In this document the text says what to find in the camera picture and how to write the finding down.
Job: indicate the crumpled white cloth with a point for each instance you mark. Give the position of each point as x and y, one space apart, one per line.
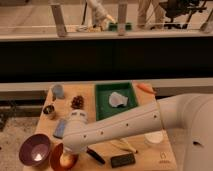
116 99

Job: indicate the apple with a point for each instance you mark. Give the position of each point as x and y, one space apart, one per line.
67 160

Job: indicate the yellow banana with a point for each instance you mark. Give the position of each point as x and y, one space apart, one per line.
124 145

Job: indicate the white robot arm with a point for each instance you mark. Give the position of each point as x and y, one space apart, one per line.
192 112

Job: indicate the blue sponge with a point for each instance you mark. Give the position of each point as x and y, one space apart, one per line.
59 130

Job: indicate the orange carrot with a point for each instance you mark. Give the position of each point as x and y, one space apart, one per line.
145 88

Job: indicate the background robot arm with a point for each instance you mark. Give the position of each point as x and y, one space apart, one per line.
99 13

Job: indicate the white lid dish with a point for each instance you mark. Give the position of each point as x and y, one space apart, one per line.
154 137

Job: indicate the brown pine cone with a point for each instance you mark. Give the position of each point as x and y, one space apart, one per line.
77 102

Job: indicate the black marker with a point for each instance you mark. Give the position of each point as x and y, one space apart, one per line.
95 155

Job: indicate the black office chair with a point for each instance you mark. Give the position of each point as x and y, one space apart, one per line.
176 8

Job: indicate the red bowl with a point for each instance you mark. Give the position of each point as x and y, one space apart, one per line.
55 159

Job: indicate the black rectangular block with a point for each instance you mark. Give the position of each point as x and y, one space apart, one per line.
122 160

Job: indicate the green tray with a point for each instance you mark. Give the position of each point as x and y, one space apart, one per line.
102 95

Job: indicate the green background box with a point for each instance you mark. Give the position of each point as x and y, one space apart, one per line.
114 26

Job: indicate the purple bowl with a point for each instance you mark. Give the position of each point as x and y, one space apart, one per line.
35 150

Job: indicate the blue-grey cup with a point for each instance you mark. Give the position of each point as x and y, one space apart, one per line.
57 91

